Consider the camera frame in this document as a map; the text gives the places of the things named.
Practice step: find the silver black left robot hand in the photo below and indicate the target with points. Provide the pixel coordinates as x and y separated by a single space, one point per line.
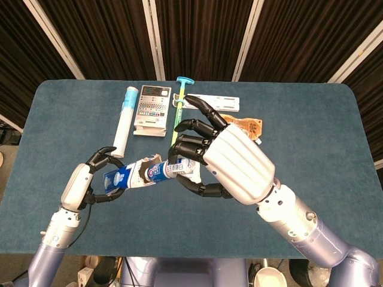
74 191

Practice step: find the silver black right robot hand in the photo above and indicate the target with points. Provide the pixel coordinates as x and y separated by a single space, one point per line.
239 161

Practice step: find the blue white toothpaste box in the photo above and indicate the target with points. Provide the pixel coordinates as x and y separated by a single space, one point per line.
122 177

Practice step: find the blue white toothpaste tube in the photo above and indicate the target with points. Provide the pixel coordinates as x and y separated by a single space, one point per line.
155 172

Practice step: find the green yellow hand pump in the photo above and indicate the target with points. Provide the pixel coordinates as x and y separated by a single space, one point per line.
178 119

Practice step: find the black equipment box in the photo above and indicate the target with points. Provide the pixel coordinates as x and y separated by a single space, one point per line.
10 136

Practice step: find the grey label printer box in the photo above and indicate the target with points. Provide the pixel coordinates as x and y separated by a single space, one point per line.
151 107

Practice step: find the orange spout pouch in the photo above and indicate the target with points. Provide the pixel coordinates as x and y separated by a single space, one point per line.
251 125

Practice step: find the white toothbrush package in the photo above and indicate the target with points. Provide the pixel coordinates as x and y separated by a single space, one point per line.
227 103

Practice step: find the white paper roll blue label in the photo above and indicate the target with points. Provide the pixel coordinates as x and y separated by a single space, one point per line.
122 128

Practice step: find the small white carton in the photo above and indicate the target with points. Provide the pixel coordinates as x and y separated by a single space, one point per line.
85 276

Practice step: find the black curved object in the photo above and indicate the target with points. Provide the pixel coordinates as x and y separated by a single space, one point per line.
106 272

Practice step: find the teal table mat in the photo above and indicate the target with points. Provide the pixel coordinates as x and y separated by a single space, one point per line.
179 227

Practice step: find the white bowl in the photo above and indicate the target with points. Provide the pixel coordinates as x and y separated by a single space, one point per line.
269 278

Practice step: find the purple robot torso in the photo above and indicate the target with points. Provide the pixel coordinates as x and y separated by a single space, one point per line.
185 275

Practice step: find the black trash bin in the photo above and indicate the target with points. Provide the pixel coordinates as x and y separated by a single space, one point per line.
299 272

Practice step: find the dark brown pleated curtain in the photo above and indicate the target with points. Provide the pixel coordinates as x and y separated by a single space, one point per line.
299 39
18 59
200 39
104 39
371 89

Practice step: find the white partition post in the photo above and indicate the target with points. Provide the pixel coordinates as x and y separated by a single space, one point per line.
248 39
12 125
359 55
154 39
379 164
54 39

